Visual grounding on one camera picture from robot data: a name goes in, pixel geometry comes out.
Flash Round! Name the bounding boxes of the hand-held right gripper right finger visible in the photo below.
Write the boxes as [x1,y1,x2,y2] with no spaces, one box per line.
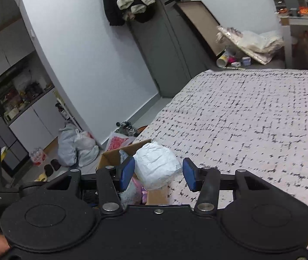
[182,158,277,217]

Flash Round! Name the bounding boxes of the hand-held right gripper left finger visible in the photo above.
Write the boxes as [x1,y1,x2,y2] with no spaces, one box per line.
[43,157,136,216]

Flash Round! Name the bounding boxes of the light blue plastic packet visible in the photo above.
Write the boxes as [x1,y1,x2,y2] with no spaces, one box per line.
[119,149,129,166]

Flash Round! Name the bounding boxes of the pink plastic packet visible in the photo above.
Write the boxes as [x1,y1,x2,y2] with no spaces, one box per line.
[120,177,148,206]

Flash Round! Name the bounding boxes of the white plastic-wrapped package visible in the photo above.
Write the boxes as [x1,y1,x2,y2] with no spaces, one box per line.
[133,141,183,191]

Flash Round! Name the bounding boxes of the brown cardboard box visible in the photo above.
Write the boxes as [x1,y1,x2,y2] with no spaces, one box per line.
[96,139,170,206]

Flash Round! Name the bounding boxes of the red patterned bag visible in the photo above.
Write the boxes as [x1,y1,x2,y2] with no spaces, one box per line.
[104,131,137,152]

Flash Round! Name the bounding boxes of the white plastic bag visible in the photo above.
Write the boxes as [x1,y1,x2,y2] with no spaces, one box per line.
[74,130,100,167]

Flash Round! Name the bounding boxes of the red-and-white bottle pack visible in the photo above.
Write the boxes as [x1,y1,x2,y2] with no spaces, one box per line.
[29,147,48,167]

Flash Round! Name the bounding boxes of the dark slippers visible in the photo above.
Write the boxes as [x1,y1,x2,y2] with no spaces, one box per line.
[44,159,62,177]

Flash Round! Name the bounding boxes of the grey plastic bag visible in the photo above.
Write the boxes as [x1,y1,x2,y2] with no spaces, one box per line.
[57,124,81,167]

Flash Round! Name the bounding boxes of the white floor rack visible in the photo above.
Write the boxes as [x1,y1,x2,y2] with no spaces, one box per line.
[55,89,79,131]

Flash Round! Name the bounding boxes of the grey-and-white cabinet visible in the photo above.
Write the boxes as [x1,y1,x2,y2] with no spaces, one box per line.
[0,19,72,180]

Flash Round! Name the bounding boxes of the grey door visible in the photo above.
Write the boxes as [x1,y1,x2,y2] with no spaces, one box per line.
[128,0,209,98]

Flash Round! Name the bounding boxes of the white cylindrical can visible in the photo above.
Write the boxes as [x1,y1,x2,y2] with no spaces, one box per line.
[216,49,232,68]

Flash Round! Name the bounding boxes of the pile of white plastic bags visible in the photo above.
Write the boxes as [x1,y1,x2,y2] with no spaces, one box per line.
[216,26,285,65]

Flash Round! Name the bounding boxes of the black framed board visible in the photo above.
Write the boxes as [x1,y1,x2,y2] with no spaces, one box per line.
[174,0,223,60]

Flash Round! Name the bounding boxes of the black hanging coat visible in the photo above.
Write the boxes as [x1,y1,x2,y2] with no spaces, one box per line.
[100,0,160,27]

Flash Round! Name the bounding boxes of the white desk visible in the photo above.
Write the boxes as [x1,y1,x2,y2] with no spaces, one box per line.
[278,13,308,70]

